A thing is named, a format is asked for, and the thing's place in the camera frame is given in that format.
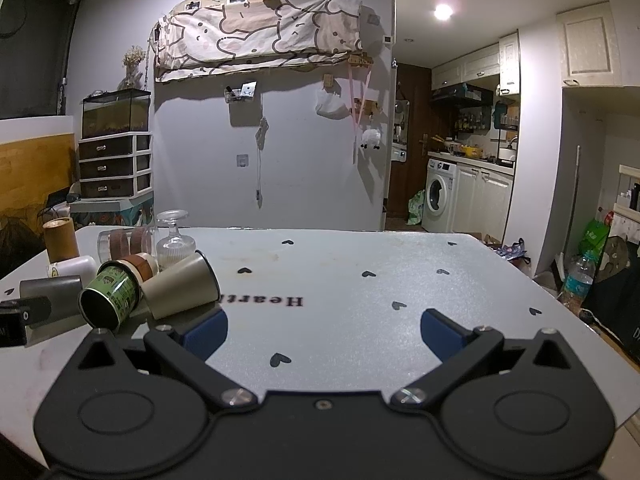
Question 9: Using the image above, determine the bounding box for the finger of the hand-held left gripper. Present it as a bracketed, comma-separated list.
[0, 297, 52, 349]

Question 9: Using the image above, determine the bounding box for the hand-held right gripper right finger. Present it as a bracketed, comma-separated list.
[390, 308, 582, 409]

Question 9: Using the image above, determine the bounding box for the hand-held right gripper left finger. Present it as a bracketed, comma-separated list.
[70, 307, 259, 411]

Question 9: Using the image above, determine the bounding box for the grey cup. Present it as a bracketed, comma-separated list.
[19, 274, 84, 331]

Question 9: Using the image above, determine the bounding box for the beige paper cup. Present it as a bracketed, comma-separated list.
[142, 249, 221, 320]

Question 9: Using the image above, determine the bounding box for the bamboo cup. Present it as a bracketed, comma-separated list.
[42, 218, 81, 265]

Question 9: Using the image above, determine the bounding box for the brown and white cup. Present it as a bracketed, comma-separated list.
[119, 253, 160, 282]

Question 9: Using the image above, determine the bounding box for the green printed cup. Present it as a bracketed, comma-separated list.
[78, 260, 144, 334]

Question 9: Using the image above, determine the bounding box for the glass cup with brown sleeve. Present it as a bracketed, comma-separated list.
[97, 226, 156, 262]

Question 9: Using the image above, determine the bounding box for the clear stemmed glass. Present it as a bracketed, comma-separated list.
[155, 209, 197, 272]

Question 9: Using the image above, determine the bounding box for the heart printed table cover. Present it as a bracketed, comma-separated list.
[0, 225, 627, 461]

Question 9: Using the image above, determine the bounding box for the green plastic bag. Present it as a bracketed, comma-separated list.
[407, 189, 427, 226]

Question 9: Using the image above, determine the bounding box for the white washing machine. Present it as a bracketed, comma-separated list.
[423, 158, 460, 234]

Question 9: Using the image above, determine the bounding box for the white kitchen base cabinet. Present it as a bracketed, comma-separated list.
[452, 160, 516, 237]

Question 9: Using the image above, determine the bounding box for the plastic water bottle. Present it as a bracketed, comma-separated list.
[558, 253, 597, 312]

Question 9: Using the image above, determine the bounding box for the white drawer unit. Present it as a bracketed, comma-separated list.
[77, 132, 154, 200]

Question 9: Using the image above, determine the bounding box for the green shopping bag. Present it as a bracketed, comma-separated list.
[579, 217, 614, 257]

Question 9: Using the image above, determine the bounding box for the brown wooden door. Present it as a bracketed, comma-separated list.
[387, 62, 432, 221]

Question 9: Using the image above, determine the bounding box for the glass fish tank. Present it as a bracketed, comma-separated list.
[81, 88, 152, 140]

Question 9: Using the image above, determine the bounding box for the black range hood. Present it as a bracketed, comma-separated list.
[432, 84, 494, 104]

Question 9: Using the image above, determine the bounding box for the white hanging bag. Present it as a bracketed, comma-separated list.
[314, 88, 349, 120]

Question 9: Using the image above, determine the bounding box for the dried flower bouquet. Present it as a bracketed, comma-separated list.
[119, 45, 147, 91]

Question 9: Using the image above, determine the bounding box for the printed cloth cover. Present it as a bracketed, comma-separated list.
[154, 0, 367, 82]

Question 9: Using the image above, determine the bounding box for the white hanging cable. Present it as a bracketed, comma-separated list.
[254, 117, 271, 209]

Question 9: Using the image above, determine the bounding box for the mop handle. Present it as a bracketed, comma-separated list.
[564, 145, 582, 272]

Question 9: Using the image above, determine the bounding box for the clear wall holder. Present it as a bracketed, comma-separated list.
[224, 81, 259, 106]

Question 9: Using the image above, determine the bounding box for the white wall cabinet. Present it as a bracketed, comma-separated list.
[555, 2, 624, 87]

